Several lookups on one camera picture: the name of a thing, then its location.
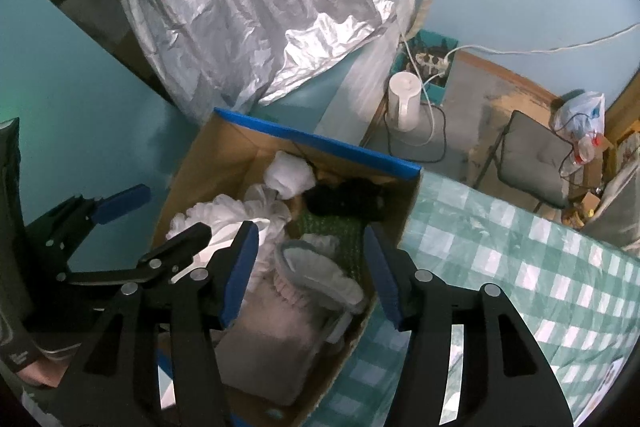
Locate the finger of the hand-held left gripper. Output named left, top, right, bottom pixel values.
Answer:
left=56, top=222, right=212, bottom=288
left=25, top=184, right=152, bottom=279

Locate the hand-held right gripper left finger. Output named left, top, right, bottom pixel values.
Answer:
left=57, top=221, right=261, bottom=427

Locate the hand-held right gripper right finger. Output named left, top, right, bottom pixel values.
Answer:
left=363, top=226, right=573, bottom=427

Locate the white mesh bath loofah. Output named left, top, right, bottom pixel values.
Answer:
left=166, top=184, right=294, bottom=293

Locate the grey fluffy slipper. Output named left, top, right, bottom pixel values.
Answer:
left=273, top=240, right=369, bottom=316

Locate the dark green knitted cloth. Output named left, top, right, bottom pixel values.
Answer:
left=294, top=212, right=369, bottom=281

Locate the grey cloth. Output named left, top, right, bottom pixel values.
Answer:
left=214, top=284, right=335, bottom=409

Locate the black fuzzy cloth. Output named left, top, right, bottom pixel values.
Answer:
left=301, top=178, right=387, bottom=221

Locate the white cloth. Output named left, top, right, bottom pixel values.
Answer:
left=263, top=150, right=317, bottom=201

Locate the cardboard box with blue tape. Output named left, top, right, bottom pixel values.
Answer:
left=150, top=107, right=424, bottom=427

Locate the green checked tablecloth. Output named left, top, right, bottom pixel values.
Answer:
left=305, top=171, right=640, bottom=427

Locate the white humidifier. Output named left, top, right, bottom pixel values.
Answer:
left=387, top=71, right=427, bottom=134

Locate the grey rug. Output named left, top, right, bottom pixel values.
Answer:
left=360, top=56, right=562, bottom=188

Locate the grey seat cushion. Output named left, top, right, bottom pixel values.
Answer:
left=496, top=109, right=577, bottom=211

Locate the teal storage box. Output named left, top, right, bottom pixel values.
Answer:
left=389, top=29, right=461, bottom=106

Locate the white power strip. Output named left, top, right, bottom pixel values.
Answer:
left=414, top=49, right=452, bottom=74

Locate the silver foil curtain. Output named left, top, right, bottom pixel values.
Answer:
left=79, top=0, right=427, bottom=118

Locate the clear plastic bottle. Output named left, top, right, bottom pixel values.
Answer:
left=569, top=134, right=601, bottom=168

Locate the small brown cardboard box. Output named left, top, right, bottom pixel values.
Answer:
left=584, top=134, right=617, bottom=188

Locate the white plastic bag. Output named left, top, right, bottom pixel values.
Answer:
left=550, top=91, right=607, bottom=138

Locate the black floor cable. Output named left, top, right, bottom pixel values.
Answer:
left=381, top=101, right=449, bottom=164

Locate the white wall cable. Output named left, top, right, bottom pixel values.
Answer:
left=399, top=21, right=640, bottom=148

